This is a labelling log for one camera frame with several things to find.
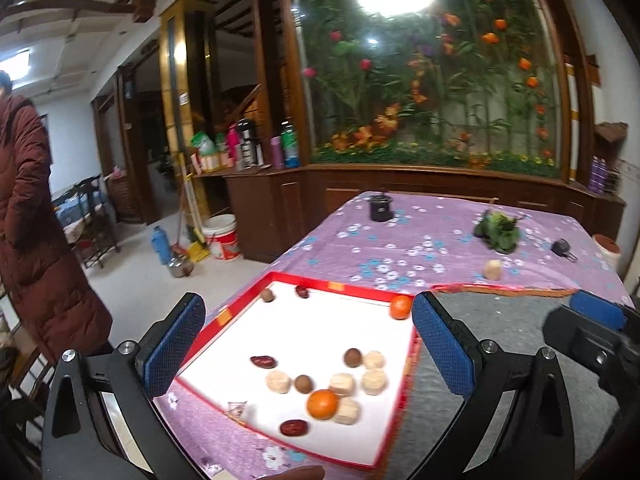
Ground yellow handled broom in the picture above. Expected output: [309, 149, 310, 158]
[172, 152, 211, 261]

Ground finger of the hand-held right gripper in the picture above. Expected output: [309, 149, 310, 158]
[542, 305, 626, 387]
[569, 289, 632, 333]

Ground purple bottles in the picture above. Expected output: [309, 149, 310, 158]
[587, 156, 612, 195]

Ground person's left hand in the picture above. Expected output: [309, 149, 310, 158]
[274, 465, 326, 480]

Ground steel kettle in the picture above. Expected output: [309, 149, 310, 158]
[167, 252, 195, 278]

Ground white jar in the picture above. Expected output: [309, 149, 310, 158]
[592, 234, 621, 271]

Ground green plastic bottle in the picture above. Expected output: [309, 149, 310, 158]
[280, 120, 301, 169]

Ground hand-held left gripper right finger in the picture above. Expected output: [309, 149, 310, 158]
[405, 290, 576, 480]

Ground green leafy vegetable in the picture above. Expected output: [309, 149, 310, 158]
[473, 210, 522, 254]

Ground black steel thermos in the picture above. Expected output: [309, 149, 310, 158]
[236, 119, 265, 170]

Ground brown wooden cabinet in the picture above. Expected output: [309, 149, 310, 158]
[192, 162, 626, 266]

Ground red-rimmed white tray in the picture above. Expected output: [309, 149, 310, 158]
[152, 271, 423, 471]

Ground grey felt mat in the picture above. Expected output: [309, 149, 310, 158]
[385, 287, 640, 480]

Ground wicker basket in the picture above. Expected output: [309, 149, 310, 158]
[107, 170, 133, 221]

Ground blue plastic bottle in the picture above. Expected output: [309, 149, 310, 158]
[151, 226, 173, 265]

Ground green packet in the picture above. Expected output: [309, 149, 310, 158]
[191, 131, 217, 157]

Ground white plastic bucket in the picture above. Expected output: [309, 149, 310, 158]
[201, 214, 244, 262]

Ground flower wall mural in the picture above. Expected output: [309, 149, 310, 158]
[295, 0, 563, 178]

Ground black car key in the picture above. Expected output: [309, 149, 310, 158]
[551, 238, 578, 262]

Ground black cup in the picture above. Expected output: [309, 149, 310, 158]
[369, 194, 395, 222]

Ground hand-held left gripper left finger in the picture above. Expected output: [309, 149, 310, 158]
[41, 292, 207, 480]

